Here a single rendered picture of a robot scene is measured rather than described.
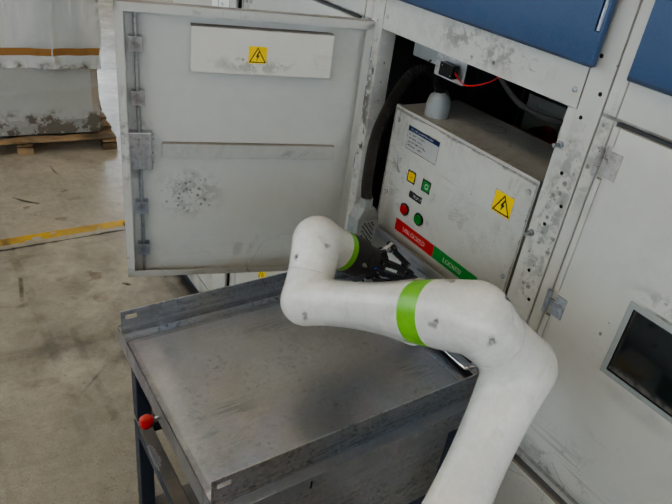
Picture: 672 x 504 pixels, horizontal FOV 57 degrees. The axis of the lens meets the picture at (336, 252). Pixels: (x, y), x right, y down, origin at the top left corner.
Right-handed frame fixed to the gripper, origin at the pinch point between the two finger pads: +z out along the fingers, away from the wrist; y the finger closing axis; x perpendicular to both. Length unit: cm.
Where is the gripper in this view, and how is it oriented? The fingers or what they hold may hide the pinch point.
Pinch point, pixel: (409, 277)
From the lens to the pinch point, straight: 160.0
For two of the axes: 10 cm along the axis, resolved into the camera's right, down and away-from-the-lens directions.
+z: 6.5, 2.5, 7.2
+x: 5.5, 4.9, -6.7
